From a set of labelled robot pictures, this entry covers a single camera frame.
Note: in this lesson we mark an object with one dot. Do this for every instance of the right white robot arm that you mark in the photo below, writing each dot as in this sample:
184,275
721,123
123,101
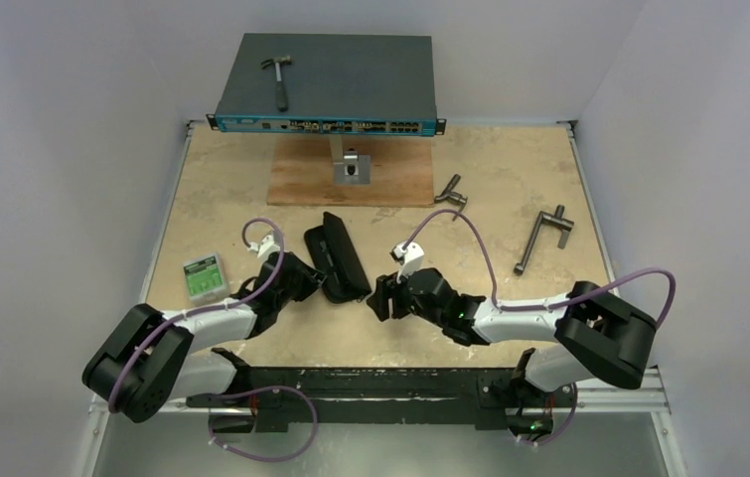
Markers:
589,333

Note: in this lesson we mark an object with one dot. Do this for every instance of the black zip tool case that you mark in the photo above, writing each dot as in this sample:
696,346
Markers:
333,253

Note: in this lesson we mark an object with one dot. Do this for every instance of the brown wooden board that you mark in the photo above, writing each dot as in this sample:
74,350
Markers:
302,173

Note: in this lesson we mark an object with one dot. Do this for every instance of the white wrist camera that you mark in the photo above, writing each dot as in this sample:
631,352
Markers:
409,257
265,248

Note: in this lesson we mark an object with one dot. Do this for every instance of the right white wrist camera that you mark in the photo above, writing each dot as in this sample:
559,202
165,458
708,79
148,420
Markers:
409,257

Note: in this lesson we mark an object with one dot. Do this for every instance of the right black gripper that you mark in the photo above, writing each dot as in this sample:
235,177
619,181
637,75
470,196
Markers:
390,297

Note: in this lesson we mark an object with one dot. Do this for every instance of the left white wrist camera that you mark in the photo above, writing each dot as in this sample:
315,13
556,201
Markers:
265,248

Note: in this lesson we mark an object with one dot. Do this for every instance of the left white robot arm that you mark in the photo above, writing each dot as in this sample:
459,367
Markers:
152,356

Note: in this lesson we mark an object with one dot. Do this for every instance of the aluminium table frame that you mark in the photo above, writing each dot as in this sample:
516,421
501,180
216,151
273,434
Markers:
545,151

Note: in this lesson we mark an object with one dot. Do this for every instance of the steel claw hammer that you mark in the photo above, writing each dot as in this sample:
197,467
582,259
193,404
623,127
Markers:
277,64

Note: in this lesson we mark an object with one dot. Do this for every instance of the green clear plastic box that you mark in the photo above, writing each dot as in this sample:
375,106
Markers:
205,279

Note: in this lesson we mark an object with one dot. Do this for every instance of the grey metal stand bracket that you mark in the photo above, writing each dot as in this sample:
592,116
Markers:
350,168

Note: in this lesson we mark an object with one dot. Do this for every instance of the blue rack network switch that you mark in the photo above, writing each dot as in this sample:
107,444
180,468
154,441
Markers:
337,84

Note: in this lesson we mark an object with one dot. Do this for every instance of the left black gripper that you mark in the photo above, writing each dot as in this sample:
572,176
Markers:
311,280

